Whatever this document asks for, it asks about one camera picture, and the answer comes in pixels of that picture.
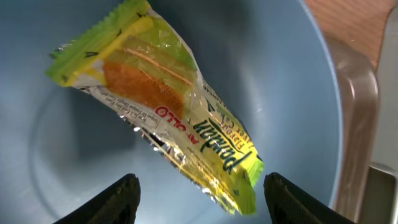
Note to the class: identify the brown serving tray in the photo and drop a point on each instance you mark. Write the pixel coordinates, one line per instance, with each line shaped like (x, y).
(354, 32)

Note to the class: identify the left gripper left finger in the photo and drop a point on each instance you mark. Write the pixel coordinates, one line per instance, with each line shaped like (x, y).
(117, 204)

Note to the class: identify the yellow green snack wrapper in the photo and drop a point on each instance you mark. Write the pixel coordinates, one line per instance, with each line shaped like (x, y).
(135, 63)

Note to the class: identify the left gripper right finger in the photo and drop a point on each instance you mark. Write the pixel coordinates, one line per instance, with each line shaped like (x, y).
(289, 204)

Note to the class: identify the dark blue plate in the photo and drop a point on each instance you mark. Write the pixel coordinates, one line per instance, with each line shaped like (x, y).
(60, 147)

